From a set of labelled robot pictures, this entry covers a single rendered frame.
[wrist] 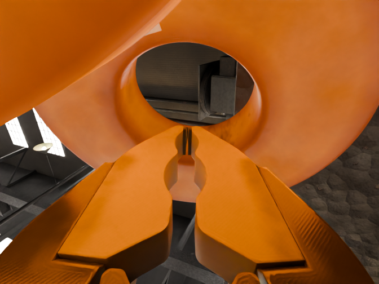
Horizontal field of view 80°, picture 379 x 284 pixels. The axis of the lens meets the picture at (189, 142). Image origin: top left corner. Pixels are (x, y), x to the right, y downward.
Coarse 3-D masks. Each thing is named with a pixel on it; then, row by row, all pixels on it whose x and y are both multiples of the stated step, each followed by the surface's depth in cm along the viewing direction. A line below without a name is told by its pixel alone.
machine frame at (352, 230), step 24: (240, 72) 22; (240, 96) 23; (360, 144) 21; (336, 168) 28; (360, 168) 27; (312, 192) 30; (336, 192) 29; (360, 192) 28; (336, 216) 30; (360, 216) 29; (360, 240) 30
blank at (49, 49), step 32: (0, 0) 2; (32, 0) 2; (64, 0) 2; (96, 0) 2; (128, 0) 2; (160, 0) 2; (0, 32) 2; (32, 32) 2; (64, 32) 2; (96, 32) 2; (128, 32) 2; (0, 64) 2; (32, 64) 2; (64, 64) 2; (96, 64) 2; (0, 96) 2; (32, 96) 2
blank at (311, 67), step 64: (192, 0) 7; (256, 0) 7; (320, 0) 7; (128, 64) 9; (256, 64) 8; (320, 64) 8; (64, 128) 12; (128, 128) 12; (256, 128) 11; (320, 128) 10; (192, 192) 15
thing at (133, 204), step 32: (128, 160) 9; (160, 160) 9; (96, 192) 8; (128, 192) 8; (160, 192) 8; (96, 224) 6; (128, 224) 6; (160, 224) 7; (64, 256) 6; (96, 256) 6; (128, 256) 6; (160, 256) 7
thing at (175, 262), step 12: (0, 192) 684; (12, 192) 680; (0, 204) 742; (12, 204) 684; (24, 204) 651; (36, 204) 630; (48, 204) 628; (180, 252) 481; (168, 264) 488; (180, 264) 470; (192, 264) 456; (192, 276) 470; (204, 276) 454; (216, 276) 439
